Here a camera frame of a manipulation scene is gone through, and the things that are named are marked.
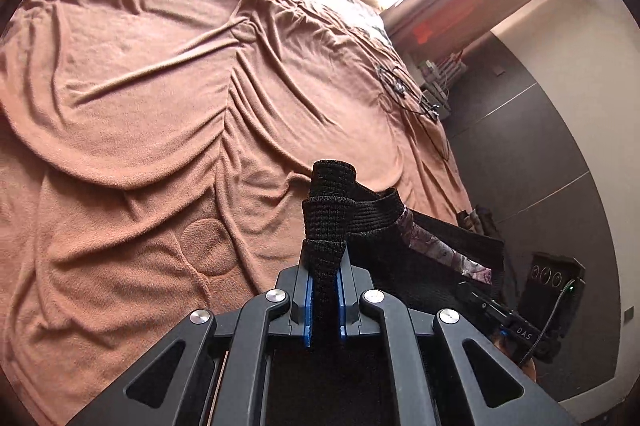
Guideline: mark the patterned bed sheet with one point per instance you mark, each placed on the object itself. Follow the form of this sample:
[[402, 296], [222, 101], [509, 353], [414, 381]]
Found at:
[[340, 0]]

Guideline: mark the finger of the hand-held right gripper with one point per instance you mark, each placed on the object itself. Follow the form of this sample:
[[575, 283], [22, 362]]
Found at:
[[503, 332], [485, 301]]

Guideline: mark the person's right hand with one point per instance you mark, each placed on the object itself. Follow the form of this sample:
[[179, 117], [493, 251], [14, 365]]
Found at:
[[529, 368]]

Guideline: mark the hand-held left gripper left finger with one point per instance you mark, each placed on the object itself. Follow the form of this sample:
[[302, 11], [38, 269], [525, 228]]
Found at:
[[309, 313]]

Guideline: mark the stack of folded clothes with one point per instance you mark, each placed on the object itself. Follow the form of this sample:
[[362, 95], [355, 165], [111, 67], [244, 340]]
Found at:
[[477, 221]]

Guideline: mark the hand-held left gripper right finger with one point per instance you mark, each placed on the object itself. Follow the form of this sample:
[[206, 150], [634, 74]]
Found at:
[[342, 308]]

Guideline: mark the white nightstand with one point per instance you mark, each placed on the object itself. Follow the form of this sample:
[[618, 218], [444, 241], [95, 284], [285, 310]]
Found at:
[[442, 80]]

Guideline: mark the brown fleece blanket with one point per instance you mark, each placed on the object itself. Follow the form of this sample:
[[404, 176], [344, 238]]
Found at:
[[150, 105]]

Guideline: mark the black knit garment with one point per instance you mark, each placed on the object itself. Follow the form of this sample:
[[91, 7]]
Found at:
[[330, 216]]

